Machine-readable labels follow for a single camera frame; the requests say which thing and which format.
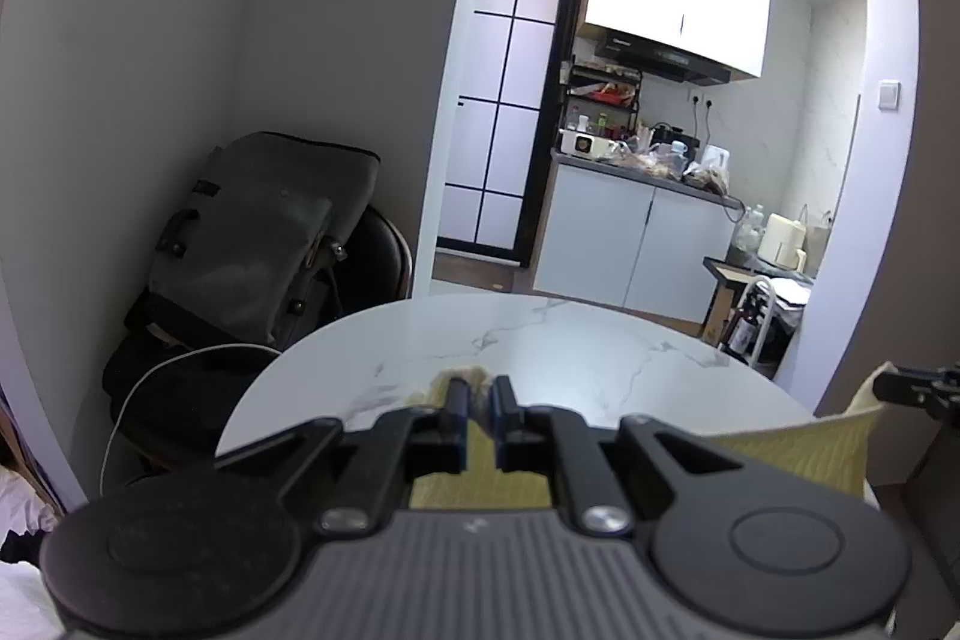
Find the pale yellow knit towel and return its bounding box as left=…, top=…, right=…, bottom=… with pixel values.
left=409, top=381, right=885, bottom=510

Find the white electric kettle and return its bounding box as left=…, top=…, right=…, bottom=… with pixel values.
left=700, top=145, right=731, bottom=172

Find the white charging cable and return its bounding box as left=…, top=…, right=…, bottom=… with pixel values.
left=97, top=342, right=283, bottom=499

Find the black range hood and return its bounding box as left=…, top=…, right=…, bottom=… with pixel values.
left=596, top=29, right=732, bottom=86

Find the white metal trolley rack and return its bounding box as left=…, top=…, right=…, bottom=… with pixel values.
left=719, top=276, right=812, bottom=380

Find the cream air fryer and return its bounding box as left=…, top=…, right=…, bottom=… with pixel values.
left=757, top=213, right=807, bottom=271

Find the black framed glass door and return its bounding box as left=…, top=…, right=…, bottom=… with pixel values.
left=438, top=0, right=581, bottom=266

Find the black spice shelf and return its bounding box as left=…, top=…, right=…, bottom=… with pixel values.
left=560, top=60, right=643, bottom=140

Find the white lower kitchen cabinet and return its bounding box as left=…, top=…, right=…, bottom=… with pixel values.
left=532, top=152, right=743, bottom=325

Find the white toaster appliance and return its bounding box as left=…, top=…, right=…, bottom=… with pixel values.
left=560, top=130, right=619, bottom=161

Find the white wall switch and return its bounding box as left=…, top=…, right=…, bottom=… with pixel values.
left=877, top=80, right=901, bottom=112

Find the dark grey backpack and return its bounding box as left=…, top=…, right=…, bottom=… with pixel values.
left=128, top=131, right=381, bottom=349

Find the black chair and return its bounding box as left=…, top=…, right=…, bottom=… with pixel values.
left=295, top=205, right=413, bottom=341

